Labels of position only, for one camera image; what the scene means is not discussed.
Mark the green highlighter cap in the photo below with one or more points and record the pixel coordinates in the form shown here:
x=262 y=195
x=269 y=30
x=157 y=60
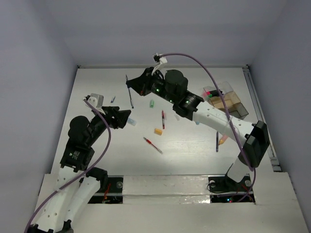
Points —
x=151 y=104

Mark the blue gel pen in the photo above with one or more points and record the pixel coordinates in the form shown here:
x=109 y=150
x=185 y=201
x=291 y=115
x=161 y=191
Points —
x=130 y=96

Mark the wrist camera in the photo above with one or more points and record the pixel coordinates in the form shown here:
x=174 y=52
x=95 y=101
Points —
x=160 y=61
x=95 y=100

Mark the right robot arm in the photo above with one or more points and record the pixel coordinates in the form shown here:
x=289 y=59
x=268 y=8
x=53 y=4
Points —
x=173 y=87

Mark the purple gel pen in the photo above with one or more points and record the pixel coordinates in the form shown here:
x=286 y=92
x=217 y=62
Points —
x=217 y=141

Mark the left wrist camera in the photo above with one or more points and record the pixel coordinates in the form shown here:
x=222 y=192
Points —
x=95 y=100

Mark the pink orange highlighter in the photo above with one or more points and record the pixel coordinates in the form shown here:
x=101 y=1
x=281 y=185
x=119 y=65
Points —
x=222 y=139

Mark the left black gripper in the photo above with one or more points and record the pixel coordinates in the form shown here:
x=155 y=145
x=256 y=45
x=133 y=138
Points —
x=116 y=118

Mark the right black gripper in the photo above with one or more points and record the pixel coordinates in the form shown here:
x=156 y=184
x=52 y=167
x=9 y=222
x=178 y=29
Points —
x=142 y=83

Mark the red pen with clip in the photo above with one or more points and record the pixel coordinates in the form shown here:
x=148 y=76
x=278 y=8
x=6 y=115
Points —
x=163 y=119

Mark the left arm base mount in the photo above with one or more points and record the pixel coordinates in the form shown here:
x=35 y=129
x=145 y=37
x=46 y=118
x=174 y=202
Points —
x=111 y=193

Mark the clear organizer container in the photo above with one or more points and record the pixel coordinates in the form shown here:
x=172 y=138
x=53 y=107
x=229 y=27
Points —
x=232 y=101

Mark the light blue highlighter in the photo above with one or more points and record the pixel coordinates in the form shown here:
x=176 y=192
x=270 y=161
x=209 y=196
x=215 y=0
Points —
x=131 y=122

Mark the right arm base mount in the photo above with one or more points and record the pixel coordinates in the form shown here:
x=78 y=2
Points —
x=223 y=190

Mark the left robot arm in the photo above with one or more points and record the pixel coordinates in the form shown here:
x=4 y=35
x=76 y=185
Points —
x=77 y=180

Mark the red gel pen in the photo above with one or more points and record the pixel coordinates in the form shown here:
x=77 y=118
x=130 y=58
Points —
x=150 y=143

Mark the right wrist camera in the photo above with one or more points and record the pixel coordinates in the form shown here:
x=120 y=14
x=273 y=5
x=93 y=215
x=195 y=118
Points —
x=160 y=61

